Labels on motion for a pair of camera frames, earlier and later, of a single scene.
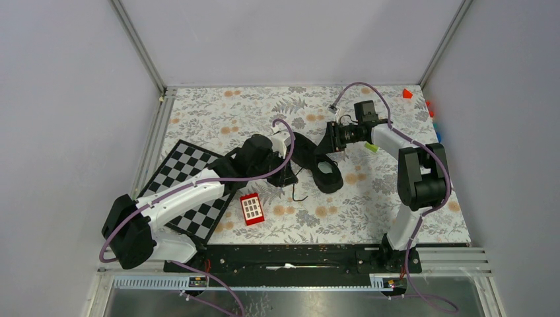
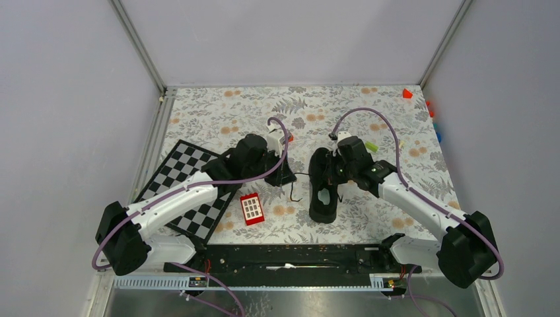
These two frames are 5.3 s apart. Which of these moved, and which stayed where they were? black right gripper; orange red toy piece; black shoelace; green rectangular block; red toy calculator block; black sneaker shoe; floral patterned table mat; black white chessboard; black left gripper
Moved: black shoelace; black sneaker shoe; black right gripper
Stayed: black left gripper; black white chessboard; floral patterned table mat; green rectangular block; orange red toy piece; red toy calculator block
